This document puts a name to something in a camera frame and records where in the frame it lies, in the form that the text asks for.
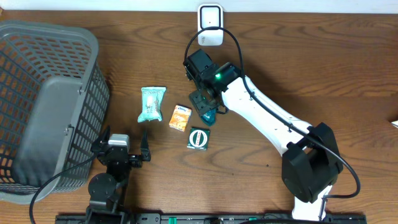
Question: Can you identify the white green packet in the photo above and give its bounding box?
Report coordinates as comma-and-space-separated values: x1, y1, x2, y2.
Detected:
137, 86, 166, 123

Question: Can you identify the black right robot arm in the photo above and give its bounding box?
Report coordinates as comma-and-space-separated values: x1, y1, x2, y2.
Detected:
183, 49, 343, 221

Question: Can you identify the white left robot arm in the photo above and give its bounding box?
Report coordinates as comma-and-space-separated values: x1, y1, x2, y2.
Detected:
84, 127, 151, 224

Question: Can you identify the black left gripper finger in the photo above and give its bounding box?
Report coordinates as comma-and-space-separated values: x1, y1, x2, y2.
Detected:
140, 131, 151, 162
90, 126, 110, 152

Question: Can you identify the orange tissue pack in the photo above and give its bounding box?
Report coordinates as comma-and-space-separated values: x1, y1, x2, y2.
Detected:
169, 105, 192, 132

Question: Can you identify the blue liquid bottle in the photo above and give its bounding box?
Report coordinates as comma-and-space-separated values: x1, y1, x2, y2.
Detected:
200, 109, 216, 126

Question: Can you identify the white barcode scanner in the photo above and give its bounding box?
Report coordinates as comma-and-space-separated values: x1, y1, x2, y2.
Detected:
197, 4, 223, 46

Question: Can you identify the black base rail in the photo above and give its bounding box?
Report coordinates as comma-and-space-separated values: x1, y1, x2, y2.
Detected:
55, 211, 368, 224

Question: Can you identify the green round-logo box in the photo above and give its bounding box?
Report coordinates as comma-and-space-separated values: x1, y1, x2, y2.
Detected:
187, 128, 210, 151

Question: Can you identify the dark grey plastic basket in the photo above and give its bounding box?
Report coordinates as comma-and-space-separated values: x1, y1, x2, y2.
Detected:
1, 21, 109, 204

